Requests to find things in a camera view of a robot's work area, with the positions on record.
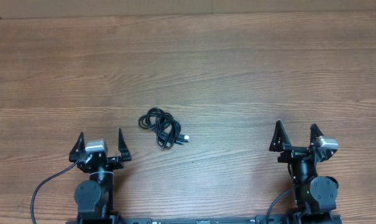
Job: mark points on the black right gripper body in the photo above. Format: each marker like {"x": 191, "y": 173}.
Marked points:
{"x": 291, "y": 155}

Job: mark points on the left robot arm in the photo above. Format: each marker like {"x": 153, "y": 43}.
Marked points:
{"x": 95, "y": 196}

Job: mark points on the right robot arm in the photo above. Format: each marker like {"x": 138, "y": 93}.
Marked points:
{"x": 315, "y": 196}

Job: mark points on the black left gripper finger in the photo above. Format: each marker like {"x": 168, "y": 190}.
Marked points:
{"x": 122, "y": 147}
{"x": 78, "y": 148}

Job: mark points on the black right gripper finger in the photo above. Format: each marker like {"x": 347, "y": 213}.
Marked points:
{"x": 315, "y": 135}
{"x": 280, "y": 141}

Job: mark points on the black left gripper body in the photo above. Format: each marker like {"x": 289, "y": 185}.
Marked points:
{"x": 114, "y": 162}

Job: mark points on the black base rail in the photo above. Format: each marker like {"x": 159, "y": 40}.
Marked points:
{"x": 258, "y": 219}

